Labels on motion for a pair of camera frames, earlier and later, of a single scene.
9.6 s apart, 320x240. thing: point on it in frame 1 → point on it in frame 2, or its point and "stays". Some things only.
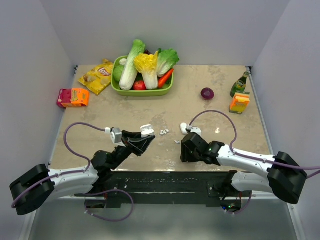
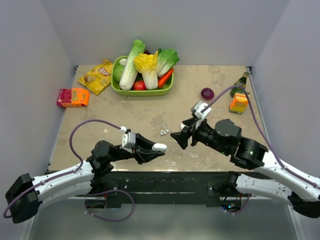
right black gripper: [185, 156] → [182, 137]
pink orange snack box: [73, 97] stays
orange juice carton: [239, 102] stays
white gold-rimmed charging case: [146, 130] → [159, 147]
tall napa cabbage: [129, 77] stays
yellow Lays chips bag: [99, 78] stays
